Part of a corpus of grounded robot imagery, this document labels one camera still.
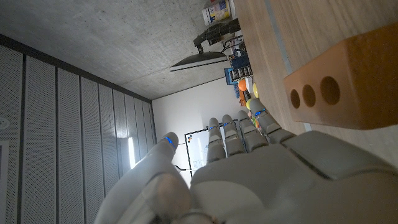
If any whiteboard with black frame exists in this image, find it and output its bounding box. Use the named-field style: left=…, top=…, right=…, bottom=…
left=184, top=126, right=218, bottom=178

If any dark blue mug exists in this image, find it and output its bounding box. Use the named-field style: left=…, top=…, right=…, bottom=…
left=230, top=55, right=251, bottom=69

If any ceiling light strip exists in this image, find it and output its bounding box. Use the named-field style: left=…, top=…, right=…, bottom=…
left=127, top=136, right=137, bottom=170

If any white wipes canister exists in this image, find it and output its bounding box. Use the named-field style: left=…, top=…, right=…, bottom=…
left=201, top=0, right=233, bottom=26

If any wooden block with holes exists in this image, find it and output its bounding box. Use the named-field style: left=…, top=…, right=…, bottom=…
left=283, top=23, right=398, bottom=131

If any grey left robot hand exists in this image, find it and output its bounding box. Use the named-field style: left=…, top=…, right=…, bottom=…
left=93, top=98, right=398, bottom=224

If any black computer monitor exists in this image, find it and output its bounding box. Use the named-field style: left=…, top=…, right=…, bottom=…
left=169, top=17, right=242, bottom=72

